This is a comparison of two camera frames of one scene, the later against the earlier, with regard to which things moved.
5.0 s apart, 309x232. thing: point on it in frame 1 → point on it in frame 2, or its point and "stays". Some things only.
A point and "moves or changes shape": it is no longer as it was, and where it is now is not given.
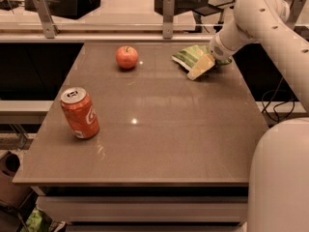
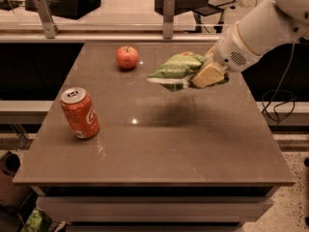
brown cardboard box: x=12 y=194 stays
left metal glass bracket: x=49 y=28 stays
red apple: x=126 y=57 stays
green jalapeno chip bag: x=190 y=56 moves or changes shape
